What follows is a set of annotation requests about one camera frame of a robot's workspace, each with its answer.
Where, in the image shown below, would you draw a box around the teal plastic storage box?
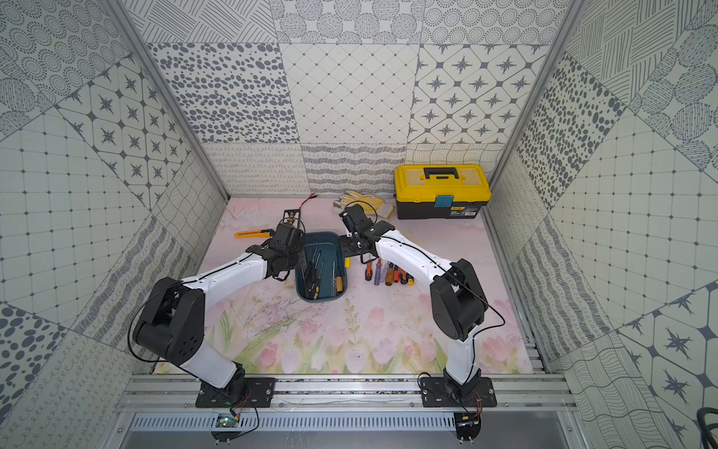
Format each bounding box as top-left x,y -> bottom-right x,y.
295,232 -> 347,302

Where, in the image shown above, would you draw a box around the wooden handle black screwdriver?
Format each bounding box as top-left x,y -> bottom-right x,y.
384,263 -> 395,286

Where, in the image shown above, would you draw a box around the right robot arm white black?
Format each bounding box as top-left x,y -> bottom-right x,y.
340,202 -> 489,390

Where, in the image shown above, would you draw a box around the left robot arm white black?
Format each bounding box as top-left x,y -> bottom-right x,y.
128,223 -> 306,392

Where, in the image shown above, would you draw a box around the yellow cap screwdriver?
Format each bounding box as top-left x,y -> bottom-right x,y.
310,257 -> 323,299

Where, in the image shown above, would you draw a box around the yellow utility knife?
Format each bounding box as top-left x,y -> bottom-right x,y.
234,228 -> 275,239

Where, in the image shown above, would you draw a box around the yellow white work gloves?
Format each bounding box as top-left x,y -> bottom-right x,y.
333,190 -> 396,220

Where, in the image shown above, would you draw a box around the black balanced charging board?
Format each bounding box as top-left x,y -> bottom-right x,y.
282,209 -> 300,226

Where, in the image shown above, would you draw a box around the yellow black toolbox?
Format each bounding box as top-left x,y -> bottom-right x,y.
395,164 -> 492,220

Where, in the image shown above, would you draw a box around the aluminium rail frame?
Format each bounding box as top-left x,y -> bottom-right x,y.
116,374 -> 578,413

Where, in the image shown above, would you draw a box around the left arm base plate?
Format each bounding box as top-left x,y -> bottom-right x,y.
194,377 -> 277,409

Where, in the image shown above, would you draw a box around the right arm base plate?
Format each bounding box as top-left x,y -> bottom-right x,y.
417,375 -> 497,409

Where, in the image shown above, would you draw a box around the white slotted cable duct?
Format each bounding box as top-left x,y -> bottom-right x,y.
131,412 -> 454,432

